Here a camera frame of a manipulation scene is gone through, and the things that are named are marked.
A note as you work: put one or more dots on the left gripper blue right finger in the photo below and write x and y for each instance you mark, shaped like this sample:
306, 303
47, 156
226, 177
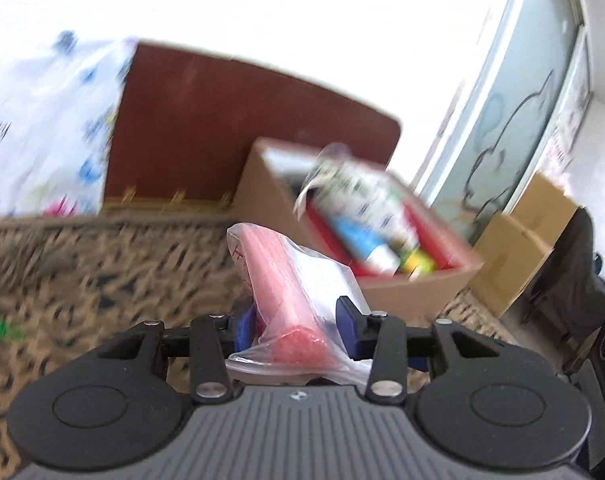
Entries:
393, 347

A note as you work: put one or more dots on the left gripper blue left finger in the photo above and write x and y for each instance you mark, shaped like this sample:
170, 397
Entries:
213, 338

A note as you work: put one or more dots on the pink item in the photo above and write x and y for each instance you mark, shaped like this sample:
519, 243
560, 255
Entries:
295, 290

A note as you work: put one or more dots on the white christmas print pouch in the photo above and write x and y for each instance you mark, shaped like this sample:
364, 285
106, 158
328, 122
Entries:
341, 187

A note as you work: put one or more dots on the brown cardboard box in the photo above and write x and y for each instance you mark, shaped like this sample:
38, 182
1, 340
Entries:
270, 183

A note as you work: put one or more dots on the cardboard boxes on floor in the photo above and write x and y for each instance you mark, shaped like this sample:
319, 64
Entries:
515, 246

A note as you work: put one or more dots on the leopard letter print cloth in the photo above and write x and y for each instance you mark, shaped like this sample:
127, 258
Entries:
72, 283

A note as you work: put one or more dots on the dark brown headboard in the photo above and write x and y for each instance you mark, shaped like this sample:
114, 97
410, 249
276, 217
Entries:
187, 121

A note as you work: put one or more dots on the green plastic clip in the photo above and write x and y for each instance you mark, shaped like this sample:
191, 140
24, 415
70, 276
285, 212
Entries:
11, 332

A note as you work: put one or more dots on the white floral plastic bag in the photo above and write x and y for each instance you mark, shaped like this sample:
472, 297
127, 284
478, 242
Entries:
58, 107

